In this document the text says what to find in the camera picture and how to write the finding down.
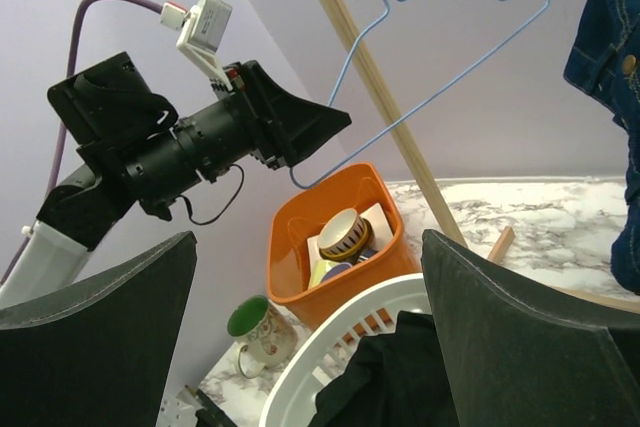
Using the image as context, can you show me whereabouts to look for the purple cup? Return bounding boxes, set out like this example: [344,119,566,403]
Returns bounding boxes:
[322,262,353,282]

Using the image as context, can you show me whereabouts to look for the dark blue striped cup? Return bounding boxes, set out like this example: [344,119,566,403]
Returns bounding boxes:
[351,247,378,265]

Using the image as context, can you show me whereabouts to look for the green floral mug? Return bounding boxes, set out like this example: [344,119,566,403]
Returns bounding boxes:
[227,295,298,379]

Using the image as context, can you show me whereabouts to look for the orange plastic bin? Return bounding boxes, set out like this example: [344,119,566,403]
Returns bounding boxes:
[266,163,420,330]

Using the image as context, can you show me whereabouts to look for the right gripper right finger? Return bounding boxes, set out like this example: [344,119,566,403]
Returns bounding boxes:
[421,229,639,426]

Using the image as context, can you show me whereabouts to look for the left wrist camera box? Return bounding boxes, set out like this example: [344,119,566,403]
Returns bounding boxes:
[160,0,232,92]

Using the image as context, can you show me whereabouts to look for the blue denim shorts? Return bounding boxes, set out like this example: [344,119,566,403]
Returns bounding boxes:
[563,0,639,294]

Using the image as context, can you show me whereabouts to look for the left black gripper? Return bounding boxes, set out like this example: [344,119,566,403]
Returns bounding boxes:
[127,61,351,220]

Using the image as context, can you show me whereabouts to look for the light blue wire hanger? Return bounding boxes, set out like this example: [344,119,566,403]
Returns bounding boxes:
[278,0,561,187]

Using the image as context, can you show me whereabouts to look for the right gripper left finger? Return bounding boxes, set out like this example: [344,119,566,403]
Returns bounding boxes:
[1,231,197,426]

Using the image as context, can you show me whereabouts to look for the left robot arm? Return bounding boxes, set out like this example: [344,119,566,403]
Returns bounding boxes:
[1,52,351,307]

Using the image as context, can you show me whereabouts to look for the patterned ceramic bowl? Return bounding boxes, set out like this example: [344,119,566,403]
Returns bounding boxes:
[317,208,373,261]

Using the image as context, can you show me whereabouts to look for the wooden clothes rack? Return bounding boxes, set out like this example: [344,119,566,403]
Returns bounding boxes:
[290,0,640,316]

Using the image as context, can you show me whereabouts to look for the white square plate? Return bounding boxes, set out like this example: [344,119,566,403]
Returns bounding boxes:
[307,203,393,276]

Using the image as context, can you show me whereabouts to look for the black skirt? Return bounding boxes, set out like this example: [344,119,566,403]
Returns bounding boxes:
[310,311,459,427]

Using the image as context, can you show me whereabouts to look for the white plastic laundry basket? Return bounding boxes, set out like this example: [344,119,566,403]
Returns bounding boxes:
[259,273,431,427]

